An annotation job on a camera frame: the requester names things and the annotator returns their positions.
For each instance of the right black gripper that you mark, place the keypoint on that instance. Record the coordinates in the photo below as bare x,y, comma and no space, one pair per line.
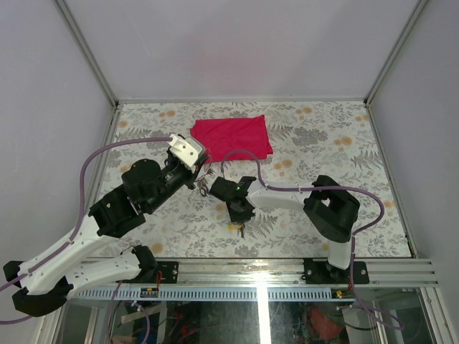
240,218

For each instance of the white slotted cable duct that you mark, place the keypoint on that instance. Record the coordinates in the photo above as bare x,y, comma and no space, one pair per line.
208,294

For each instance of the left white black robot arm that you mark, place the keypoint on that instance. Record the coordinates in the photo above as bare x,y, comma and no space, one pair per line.
145,187

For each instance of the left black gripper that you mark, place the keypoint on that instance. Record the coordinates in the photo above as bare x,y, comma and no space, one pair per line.
193,173

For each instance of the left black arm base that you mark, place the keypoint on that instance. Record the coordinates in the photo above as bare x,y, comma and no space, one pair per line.
152,270

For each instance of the floral patterned table mat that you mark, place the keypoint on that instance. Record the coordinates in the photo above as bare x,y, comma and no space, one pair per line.
309,139

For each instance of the left aluminium frame post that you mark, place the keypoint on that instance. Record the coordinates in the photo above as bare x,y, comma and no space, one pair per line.
85,50

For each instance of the aluminium mounting rail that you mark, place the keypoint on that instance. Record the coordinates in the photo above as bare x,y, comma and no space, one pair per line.
392,272

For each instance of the aluminium frame post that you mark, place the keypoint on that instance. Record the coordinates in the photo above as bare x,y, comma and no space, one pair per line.
85,50
402,38

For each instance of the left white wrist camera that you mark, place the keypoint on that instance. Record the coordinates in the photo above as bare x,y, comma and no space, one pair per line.
187,150

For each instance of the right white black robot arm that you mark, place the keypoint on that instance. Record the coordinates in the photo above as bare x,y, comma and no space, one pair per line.
330,208

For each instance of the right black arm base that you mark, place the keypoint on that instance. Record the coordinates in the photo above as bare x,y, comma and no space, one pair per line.
320,272

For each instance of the bunch of metal keys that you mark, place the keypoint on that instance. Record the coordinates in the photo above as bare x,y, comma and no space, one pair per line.
202,185

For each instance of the silver wire keyring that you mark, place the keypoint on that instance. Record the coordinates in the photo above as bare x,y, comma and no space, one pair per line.
208,171

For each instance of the folded red cloth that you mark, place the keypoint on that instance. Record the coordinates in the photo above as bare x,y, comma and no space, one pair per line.
221,136

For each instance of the right aluminium frame post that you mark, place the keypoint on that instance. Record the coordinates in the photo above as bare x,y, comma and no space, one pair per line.
402,38

